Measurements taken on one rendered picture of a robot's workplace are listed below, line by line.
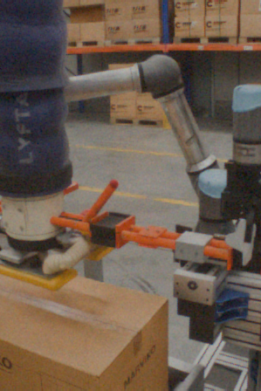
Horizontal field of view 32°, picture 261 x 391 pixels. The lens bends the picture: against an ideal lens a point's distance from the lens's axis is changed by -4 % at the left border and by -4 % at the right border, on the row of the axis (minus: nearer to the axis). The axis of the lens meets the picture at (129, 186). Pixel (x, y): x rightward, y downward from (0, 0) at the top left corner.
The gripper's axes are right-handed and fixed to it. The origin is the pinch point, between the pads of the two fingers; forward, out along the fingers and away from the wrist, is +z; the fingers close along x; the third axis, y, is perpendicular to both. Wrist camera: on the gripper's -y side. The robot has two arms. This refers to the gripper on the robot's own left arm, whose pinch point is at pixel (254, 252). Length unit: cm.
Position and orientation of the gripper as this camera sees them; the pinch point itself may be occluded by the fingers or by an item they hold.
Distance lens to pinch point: 101.7
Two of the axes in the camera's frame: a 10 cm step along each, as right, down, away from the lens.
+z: 0.3, 9.5, 3.1
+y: -8.6, -1.3, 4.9
